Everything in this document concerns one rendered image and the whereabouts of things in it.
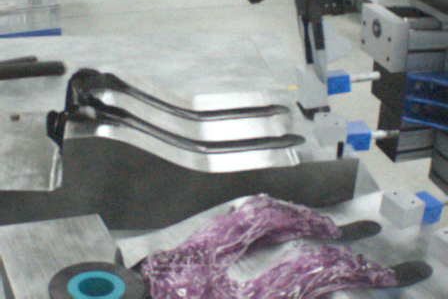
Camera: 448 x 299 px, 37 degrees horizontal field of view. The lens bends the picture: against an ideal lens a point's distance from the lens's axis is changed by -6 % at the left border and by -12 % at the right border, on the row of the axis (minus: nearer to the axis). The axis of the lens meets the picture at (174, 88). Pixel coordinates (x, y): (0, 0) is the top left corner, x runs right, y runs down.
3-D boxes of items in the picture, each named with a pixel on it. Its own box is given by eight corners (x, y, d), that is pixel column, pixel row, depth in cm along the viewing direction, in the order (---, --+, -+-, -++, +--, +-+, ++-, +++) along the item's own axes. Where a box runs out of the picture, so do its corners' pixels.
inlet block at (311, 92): (374, 88, 108) (372, 55, 107) (384, 96, 104) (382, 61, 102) (298, 101, 108) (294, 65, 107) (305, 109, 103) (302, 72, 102)
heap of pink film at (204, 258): (328, 219, 81) (336, 161, 79) (410, 292, 66) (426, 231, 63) (117, 267, 72) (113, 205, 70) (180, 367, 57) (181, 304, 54)
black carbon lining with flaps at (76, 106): (285, 115, 109) (288, 55, 105) (309, 162, 94) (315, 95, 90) (51, 121, 106) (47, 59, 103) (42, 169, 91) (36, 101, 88)
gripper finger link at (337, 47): (358, 78, 99) (348, 14, 99) (321, 85, 99) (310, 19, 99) (353, 79, 102) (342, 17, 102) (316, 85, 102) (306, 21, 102)
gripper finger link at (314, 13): (328, 48, 98) (316, -14, 98) (317, 50, 98) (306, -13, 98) (320, 50, 102) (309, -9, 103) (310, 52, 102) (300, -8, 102)
